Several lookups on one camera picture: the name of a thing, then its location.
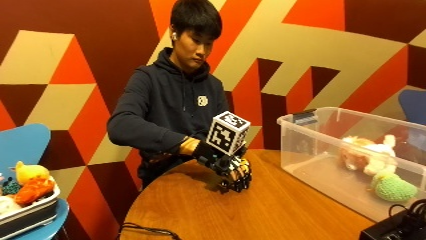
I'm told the white marker cube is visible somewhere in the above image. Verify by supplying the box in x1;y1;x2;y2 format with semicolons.
205;110;251;157

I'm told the black bin latch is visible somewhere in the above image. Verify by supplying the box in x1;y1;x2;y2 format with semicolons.
291;108;319;126

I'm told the clear plastic storage bin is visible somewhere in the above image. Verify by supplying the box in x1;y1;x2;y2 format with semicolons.
275;106;426;223

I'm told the the person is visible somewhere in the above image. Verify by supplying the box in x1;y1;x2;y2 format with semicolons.
106;0;253;192

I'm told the orange and white plush toy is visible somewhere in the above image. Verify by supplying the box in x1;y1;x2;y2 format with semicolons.
339;134;398;177

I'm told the green crochet plush toy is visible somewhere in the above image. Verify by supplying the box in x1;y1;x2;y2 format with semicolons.
370;172;419;203

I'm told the black electronic device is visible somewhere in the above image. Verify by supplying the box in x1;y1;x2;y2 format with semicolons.
358;199;426;240

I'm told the blue chair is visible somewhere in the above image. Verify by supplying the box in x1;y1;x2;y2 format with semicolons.
0;123;70;240
396;89;426;126

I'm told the yellow plush toy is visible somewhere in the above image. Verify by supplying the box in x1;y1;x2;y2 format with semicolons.
10;160;52;186

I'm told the white tray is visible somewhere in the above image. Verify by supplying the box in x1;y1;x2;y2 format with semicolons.
0;182;61;240

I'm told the dark teal plush toy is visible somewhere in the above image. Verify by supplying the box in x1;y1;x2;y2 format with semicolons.
0;176;22;197

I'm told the black cable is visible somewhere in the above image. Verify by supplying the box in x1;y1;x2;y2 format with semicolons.
116;222;183;240

